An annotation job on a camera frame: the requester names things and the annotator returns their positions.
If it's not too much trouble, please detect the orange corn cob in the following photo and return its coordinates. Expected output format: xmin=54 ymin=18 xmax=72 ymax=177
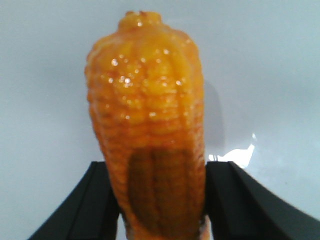
xmin=84 ymin=11 xmax=210 ymax=240

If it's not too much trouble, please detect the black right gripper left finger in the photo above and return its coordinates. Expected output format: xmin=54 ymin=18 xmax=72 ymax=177
xmin=30 ymin=161 xmax=120 ymax=240

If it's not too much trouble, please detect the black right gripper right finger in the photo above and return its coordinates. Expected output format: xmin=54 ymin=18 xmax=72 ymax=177
xmin=205 ymin=161 xmax=320 ymax=240

